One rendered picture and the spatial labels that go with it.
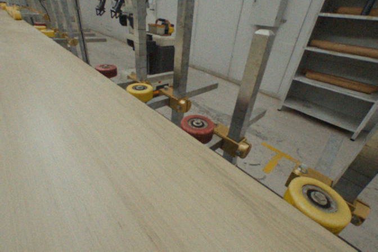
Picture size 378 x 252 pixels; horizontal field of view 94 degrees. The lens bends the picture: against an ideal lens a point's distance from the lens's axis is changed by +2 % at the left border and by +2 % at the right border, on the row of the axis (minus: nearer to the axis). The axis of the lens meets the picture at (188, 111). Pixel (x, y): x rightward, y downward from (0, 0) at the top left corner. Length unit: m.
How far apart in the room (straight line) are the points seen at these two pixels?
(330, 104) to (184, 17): 2.81
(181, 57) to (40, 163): 0.43
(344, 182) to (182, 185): 0.32
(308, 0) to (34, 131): 3.12
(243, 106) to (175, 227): 0.32
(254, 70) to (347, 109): 2.78
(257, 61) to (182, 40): 0.24
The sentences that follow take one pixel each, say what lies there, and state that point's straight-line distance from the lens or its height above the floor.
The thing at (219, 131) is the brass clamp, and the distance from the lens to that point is 0.54.
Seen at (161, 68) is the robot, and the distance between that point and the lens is 2.55.
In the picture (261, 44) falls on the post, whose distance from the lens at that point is 0.43.
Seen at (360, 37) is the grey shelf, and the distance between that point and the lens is 3.03.
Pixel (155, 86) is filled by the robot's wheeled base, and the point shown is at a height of 0.18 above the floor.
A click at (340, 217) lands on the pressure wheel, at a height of 0.91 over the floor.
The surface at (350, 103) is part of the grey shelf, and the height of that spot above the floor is 0.29.
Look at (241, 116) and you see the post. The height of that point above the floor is 0.91.
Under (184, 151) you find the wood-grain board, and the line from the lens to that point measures 0.34.
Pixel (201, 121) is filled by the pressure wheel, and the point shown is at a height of 0.90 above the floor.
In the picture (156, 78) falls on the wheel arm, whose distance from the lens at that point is 0.92.
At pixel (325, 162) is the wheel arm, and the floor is 0.83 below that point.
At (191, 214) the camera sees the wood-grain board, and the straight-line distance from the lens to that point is 0.27.
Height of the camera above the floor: 1.13
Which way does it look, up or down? 29 degrees down
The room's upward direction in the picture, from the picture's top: 6 degrees clockwise
